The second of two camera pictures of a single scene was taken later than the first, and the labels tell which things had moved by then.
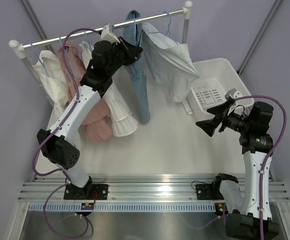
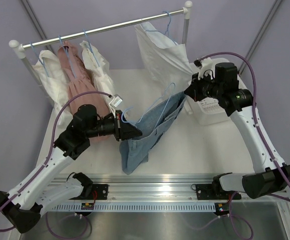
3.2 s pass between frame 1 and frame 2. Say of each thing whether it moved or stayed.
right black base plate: stayed
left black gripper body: moved
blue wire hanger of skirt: moved
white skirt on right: stayed
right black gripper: moved
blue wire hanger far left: stayed
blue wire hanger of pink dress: stayed
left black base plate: stayed
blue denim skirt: moved
